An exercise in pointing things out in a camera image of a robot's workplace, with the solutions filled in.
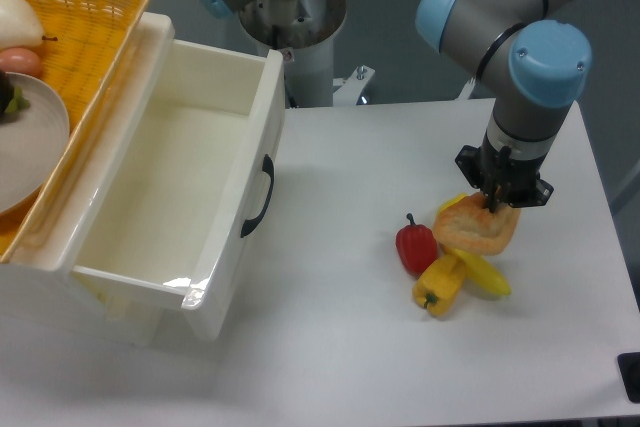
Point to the yellow bell pepper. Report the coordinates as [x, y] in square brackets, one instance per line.
[437, 288]

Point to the yellow woven basket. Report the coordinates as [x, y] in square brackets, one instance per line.
[86, 41]

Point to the red bell pepper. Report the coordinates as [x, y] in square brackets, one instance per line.
[416, 246]

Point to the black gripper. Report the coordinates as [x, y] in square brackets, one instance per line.
[502, 178]

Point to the white drawer cabinet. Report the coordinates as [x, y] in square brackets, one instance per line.
[37, 285]

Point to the white plate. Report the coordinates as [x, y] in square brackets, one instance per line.
[33, 140]

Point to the open white upper drawer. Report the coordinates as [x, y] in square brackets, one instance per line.
[155, 214]

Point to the white pear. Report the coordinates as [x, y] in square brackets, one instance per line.
[20, 25]

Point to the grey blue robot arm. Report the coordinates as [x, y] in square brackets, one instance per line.
[535, 66]

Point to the pink peach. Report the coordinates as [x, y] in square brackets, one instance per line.
[21, 60]

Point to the black drawer handle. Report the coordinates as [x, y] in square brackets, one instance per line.
[262, 198]

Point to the triangle golden bread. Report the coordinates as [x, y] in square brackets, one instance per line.
[470, 226]

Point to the yellow banana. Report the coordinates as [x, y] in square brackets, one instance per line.
[481, 272]

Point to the black object at table edge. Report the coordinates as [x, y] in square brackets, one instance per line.
[629, 367]

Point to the dark purple eggplant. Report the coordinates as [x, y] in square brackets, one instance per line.
[12, 99]

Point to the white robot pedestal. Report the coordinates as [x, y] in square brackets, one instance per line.
[303, 31]

